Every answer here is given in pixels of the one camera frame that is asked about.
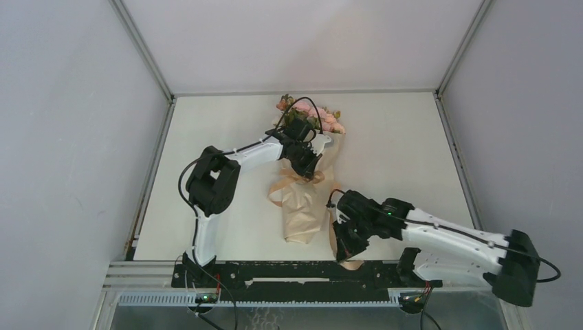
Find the tan ribbon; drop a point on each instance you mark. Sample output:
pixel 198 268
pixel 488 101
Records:
pixel 303 205

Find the white slotted cable duct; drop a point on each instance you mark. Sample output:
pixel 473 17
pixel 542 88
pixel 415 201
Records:
pixel 158 299

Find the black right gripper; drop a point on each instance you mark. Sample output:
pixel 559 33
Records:
pixel 346 248

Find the pink fake rose sprig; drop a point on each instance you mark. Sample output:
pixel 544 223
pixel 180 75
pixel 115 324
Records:
pixel 286 105

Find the pink fake rose stem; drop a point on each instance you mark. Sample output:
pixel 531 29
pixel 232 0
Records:
pixel 325 119

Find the brown wrapping paper sheet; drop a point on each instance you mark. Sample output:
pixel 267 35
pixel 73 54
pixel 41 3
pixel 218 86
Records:
pixel 306 179

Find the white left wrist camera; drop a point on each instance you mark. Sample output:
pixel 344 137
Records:
pixel 320 143

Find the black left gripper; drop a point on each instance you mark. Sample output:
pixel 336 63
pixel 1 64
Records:
pixel 309 168

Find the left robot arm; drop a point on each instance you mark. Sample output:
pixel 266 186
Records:
pixel 208 184

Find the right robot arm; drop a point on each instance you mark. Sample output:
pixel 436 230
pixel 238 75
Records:
pixel 437 251

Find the black mounting base rail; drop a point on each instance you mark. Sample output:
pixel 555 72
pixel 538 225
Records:
pixel 285 280

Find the aluminium frame rail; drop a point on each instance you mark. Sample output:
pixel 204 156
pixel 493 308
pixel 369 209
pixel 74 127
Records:
pixel 158 274

